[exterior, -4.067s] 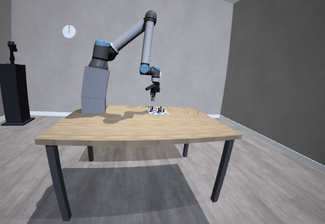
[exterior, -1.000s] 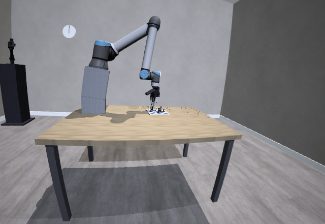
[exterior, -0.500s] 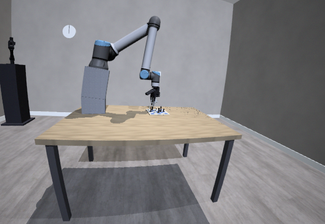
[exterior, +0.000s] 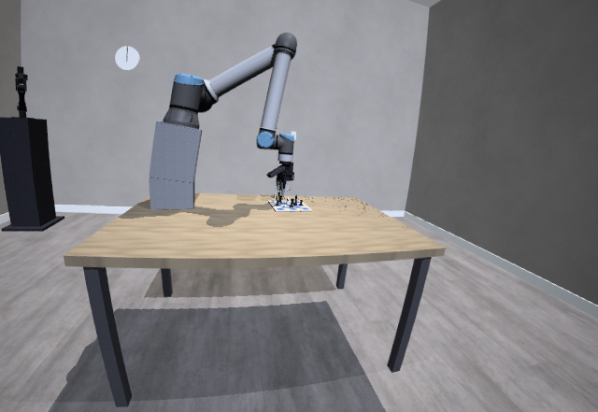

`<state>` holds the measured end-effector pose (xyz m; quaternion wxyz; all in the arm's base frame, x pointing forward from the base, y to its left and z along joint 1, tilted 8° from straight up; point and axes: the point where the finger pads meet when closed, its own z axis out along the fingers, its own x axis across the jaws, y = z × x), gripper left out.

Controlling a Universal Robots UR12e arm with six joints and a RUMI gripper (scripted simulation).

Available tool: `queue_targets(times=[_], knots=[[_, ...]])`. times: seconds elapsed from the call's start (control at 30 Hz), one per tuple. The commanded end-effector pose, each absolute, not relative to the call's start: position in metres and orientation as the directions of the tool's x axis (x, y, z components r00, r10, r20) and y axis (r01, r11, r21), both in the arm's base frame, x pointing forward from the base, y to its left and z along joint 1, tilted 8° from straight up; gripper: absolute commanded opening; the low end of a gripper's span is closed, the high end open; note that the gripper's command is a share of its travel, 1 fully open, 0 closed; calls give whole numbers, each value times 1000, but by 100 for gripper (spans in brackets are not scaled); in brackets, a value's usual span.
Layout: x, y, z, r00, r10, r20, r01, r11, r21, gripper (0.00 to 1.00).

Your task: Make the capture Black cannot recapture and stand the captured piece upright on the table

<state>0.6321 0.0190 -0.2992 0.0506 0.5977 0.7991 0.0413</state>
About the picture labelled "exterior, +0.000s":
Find blue and cream chessboard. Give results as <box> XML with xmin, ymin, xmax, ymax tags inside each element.
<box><xmin>268</xmin><ymin>201</ymin><xmax>313</xmax><ymax>212</ymax></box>

